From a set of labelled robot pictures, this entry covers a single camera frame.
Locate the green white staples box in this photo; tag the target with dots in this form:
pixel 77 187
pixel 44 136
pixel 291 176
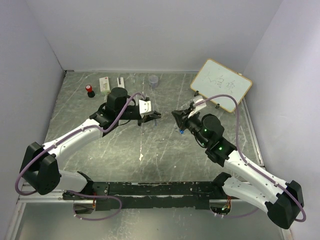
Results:
pixel 104 85

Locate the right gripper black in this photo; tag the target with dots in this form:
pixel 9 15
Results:
pixel 181 117

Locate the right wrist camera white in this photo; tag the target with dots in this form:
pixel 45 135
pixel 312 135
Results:
pixel 197 104

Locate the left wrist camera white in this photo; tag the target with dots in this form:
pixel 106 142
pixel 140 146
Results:
pixel 145 107

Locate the whiteboard with yellow frame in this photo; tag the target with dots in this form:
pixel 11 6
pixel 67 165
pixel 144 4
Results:
pixel 216 79

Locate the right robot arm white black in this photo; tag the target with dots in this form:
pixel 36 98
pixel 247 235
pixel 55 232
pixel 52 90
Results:
pixel 282 201

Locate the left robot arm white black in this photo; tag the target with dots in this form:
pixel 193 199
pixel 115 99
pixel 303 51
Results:
pixel 39 171

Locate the white small stapler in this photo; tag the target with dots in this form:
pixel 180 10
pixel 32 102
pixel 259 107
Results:
pixel 120 82

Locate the red black stamp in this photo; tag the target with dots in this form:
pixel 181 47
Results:
pixel 90 91

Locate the clear jar of paperclips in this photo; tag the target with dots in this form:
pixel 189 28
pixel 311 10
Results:
pixel 153 81

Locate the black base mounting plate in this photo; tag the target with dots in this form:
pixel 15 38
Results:
pixel 199 195

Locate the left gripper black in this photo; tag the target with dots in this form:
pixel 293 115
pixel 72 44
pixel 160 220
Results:
pixel 151 116

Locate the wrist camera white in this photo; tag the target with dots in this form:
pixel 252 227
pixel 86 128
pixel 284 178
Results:
pixel 145 107
pixel 197 104

